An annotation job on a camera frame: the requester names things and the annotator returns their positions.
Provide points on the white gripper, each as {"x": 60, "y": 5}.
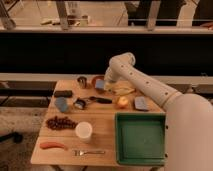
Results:
{"x": 109, "y": 81}

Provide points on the blue sponge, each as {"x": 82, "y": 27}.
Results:
{"x": 100, "y": 86}

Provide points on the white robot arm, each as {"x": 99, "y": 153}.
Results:
{"x": 189, "y": 117}

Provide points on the small metal cup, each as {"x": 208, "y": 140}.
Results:
{"x": 82, "y": 81}

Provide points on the red yellow apple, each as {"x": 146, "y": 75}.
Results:
{"x": 122, "y": 102}

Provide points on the black metal clip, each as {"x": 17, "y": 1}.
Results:
{"x": 80, "y": 104}

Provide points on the grey blue cloth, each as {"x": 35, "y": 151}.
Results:
{"x": 140, "y": 103}

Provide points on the black rectangular block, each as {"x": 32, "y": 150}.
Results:
{"x": 63, "y": 93}

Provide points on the white paper cup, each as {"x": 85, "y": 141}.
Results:
{"x": 84, "y": 131}

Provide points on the green square tray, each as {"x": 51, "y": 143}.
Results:
{"x": 139, "y": 139}

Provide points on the dark grape bunch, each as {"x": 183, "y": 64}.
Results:
{"x": 60, "y": 123}

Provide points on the metal fork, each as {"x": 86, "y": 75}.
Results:
{"x": 84, "y": 152}

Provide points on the orange carrot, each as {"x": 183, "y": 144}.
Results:
{"x": 47, "y": 145}

